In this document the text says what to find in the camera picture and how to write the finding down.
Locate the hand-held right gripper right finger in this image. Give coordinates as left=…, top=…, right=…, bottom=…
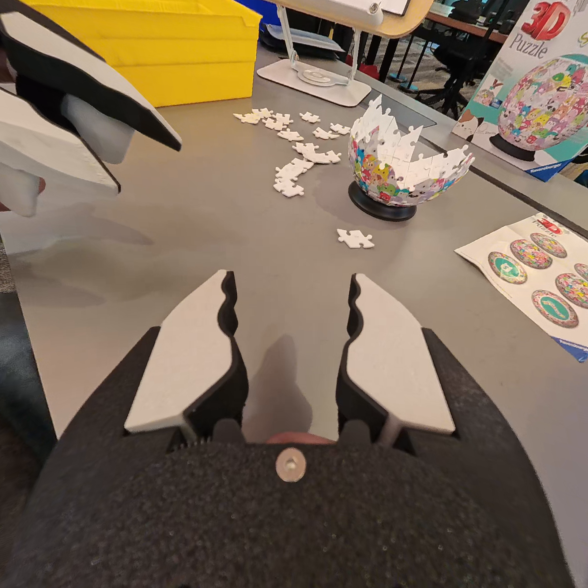
left=336, top=273, right=457, bottom=448

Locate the white curved jigsaw piece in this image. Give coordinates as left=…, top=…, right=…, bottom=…
left=336, top=228, right=375, bottom=250

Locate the black office chair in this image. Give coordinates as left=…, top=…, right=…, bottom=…
left=413, top=28, right=498, bottom=121

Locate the white round object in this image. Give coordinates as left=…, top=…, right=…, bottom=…
left=296, top=69, right=350, bottom=89

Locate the black round ball stand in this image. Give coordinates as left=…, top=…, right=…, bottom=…
left=348, top=180, right=418, bottom=222

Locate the scattered pile of puzzle pieces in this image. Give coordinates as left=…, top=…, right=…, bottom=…
left=233, top=107, right=352, bottom=198

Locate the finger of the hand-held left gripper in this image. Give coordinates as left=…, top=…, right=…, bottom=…
left=0, top=10, right=183, bottom=164
left=0, top=87, right=122, bottom=217

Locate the printed cardboard puzzle box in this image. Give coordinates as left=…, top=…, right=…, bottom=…
left=451, top=0, right=588, bottom=183

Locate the black rounded table panel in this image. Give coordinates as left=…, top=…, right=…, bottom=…
left=371, top=86, right=438, bottom=132

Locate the blue plastic bin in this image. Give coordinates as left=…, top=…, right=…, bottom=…
left=234, top=0, right=282, bottom=29

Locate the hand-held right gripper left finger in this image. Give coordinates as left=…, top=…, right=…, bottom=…
left=124, top=269, right=250, bottom=444

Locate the wooden document stand board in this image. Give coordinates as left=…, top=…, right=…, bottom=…
left=271, top=0, right=435, bottom=40

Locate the white printed instruction leaflet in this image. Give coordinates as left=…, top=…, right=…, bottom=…
left=454, top=212, right=588, bottom=364

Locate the brown wooden desk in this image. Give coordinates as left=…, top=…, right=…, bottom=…
left=425, top=9, right=511, bottom=45

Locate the half-built colourful puzzle ball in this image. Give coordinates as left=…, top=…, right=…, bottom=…
left=348, top=94, right=476, bottom=206

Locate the yellow plastic bin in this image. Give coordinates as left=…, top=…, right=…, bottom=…
left=21, top=0, right=262, bottom=108

